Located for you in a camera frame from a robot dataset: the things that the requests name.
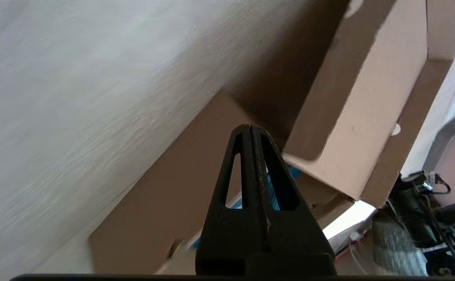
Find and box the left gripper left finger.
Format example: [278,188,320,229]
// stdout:
[195,124,269,276]

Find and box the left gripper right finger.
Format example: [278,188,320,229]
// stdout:
[251,125,336,276]

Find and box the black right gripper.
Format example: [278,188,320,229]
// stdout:
[372,170,455,276]

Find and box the brown cardboard shoe box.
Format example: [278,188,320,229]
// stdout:
[89,0,455,276]

